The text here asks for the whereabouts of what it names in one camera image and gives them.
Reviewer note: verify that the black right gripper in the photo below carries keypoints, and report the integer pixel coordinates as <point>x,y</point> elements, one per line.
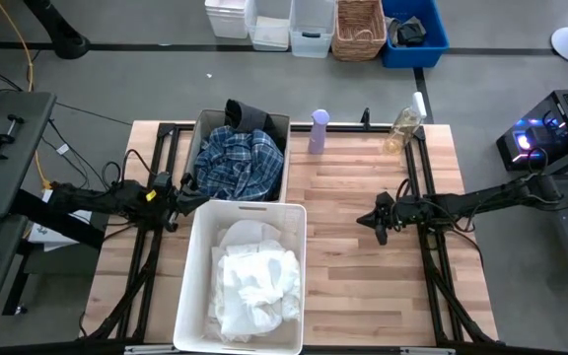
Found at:
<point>395,214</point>

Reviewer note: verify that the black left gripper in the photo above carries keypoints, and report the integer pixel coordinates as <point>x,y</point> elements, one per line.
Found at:
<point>168,207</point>

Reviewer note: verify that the blue plaid shirt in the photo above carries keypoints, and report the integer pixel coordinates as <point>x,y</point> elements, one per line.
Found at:
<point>239,165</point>

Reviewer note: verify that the dark grey garment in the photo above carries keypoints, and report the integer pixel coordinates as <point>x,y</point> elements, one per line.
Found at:
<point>247,118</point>

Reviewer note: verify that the white garment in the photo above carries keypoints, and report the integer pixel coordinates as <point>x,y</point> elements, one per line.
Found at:
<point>259,288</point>

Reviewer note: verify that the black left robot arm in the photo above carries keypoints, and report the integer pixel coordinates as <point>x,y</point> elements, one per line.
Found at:
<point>96,197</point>

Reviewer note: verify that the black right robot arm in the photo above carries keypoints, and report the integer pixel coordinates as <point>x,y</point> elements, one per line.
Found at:
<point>476,202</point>

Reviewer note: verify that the dark clothes bundle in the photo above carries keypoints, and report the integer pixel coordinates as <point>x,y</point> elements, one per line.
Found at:
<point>409,33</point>

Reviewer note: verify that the white woven plastic basket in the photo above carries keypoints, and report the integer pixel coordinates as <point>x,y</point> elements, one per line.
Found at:
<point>190,276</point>

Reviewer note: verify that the grey fabric bin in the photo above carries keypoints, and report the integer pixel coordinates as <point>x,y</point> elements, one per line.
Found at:
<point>207,120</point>

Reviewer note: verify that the clear spray bottle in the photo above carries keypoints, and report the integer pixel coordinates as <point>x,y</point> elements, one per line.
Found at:
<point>402,130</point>

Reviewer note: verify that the purple spray bottle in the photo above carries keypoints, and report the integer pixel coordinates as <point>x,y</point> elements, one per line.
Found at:
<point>318,133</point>

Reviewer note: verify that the white cardboard box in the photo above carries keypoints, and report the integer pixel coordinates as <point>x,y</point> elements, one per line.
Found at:
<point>54,236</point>

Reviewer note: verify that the blue plastic bin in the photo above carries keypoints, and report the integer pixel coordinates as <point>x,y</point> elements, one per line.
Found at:
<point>437,44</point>

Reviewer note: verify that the brown wicker basket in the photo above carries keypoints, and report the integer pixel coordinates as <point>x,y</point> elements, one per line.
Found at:
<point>359,32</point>

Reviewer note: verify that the white plastic storage bin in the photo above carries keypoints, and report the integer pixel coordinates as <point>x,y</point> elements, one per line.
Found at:
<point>227,20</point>

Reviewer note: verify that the black side desk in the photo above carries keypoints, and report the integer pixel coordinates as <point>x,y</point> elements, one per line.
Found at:
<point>8,182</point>

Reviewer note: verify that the clear plastic storage bin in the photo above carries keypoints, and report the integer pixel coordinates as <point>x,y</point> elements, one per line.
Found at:
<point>269,27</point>

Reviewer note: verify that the black computer tower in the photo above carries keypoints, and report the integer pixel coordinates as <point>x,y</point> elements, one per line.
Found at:
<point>555,128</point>

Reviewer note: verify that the black stand foot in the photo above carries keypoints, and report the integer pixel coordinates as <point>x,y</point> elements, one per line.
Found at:
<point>62,34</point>

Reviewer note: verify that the black aluminium rig frame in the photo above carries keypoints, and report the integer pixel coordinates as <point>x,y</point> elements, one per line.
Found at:
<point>434,281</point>

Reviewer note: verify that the small black bracket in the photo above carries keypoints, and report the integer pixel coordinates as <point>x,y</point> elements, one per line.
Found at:
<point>365,117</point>

